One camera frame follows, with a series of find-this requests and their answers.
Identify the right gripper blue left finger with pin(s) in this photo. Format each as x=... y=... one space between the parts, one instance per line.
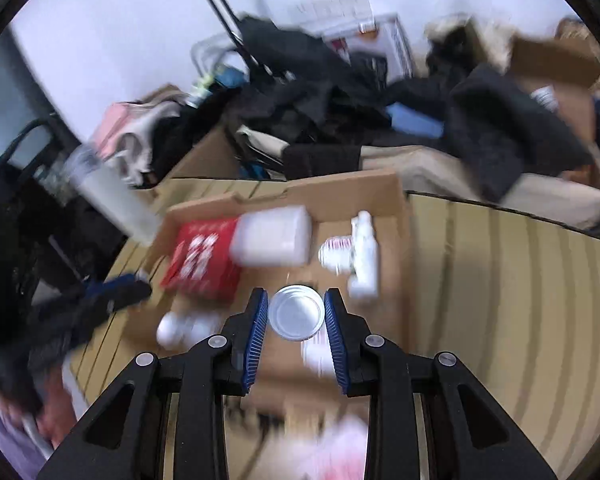
x=123 y=434

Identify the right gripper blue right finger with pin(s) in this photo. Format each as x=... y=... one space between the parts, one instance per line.
x=434 y=401

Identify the white spray bottle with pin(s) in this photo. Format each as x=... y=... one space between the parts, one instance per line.
x=364 y=281

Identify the red printed box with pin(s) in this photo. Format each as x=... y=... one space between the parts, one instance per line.
x=201 y=264

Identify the small white round jar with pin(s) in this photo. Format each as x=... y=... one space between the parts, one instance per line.
x=296 y=312

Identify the white translucent plastic case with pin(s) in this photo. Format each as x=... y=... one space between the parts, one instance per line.
x=274 y=237

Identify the lavender sleeve forearm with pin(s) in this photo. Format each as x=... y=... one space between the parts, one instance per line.
x=20 y=451

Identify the person's left hand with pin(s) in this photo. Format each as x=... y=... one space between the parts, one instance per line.
x=57 y=417

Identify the pink white tissue pack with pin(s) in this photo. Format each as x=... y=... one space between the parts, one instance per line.
x=341 y=452

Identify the black stroller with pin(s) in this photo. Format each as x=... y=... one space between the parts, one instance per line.
x=48 y=233

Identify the olive slatted folding table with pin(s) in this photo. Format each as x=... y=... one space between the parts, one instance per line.
x=515 y=298

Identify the white thermos bottle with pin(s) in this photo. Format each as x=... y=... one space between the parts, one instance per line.
x=105 y=191

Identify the shallow cardboard tray box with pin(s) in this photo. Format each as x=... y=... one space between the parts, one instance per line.
x=284 y=381

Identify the beige clothes pile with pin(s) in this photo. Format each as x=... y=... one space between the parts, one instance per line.
x=128 y=149

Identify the pink backpack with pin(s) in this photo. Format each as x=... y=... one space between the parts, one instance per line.
x=116 y=118

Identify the large cardboard box left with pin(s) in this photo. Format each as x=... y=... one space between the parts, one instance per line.
x=192 y=143

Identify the black jacket on box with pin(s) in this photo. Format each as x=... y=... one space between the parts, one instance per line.
x=500 y=133

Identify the black clothes pile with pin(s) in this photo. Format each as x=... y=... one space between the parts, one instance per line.
x=324 y=108

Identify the white metal rack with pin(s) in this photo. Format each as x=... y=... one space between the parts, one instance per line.
x=216 y=61

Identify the cardboard box right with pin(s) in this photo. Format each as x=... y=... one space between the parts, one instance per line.
x=568 y=70

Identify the printed appliance box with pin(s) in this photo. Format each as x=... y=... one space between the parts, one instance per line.
x=382 y=36

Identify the white wall sockets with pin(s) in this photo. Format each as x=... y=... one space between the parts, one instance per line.
x=324 y=17

